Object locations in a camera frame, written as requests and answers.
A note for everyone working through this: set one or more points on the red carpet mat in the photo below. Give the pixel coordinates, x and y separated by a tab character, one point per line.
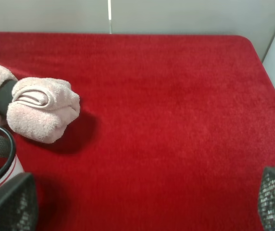
173	135

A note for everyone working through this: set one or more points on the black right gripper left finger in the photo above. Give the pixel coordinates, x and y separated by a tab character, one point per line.
19	204

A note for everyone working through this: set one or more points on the black band on towel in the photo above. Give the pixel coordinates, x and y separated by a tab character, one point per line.
6	96

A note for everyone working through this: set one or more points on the pink rolled towel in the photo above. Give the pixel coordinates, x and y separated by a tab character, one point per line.
41	108

